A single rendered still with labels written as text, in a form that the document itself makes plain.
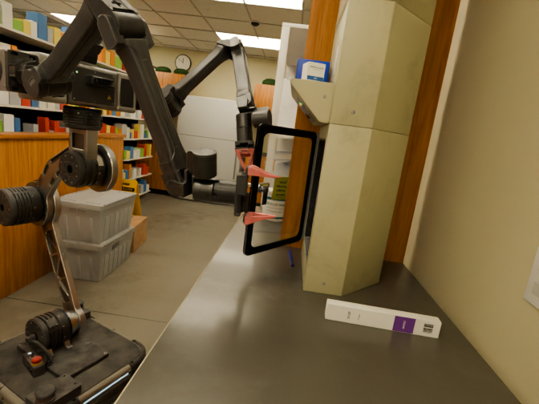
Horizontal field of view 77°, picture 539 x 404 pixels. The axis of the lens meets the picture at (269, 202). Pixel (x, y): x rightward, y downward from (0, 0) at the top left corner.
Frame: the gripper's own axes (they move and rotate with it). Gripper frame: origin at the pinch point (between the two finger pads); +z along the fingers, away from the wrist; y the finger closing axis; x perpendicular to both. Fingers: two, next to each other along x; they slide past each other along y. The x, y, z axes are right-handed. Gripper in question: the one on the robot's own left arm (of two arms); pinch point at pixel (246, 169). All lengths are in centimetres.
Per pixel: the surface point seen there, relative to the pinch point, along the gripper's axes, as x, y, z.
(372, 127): -35.6, -33.2, -3.9
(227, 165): 71, 459, -78
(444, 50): -70, -5, -36
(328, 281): -23.2, -22.5, 36.8
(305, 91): -18.9, -34.6, -13.7
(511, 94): -69, -36, -9
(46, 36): 191, 177, -160
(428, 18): -54, -29, -34
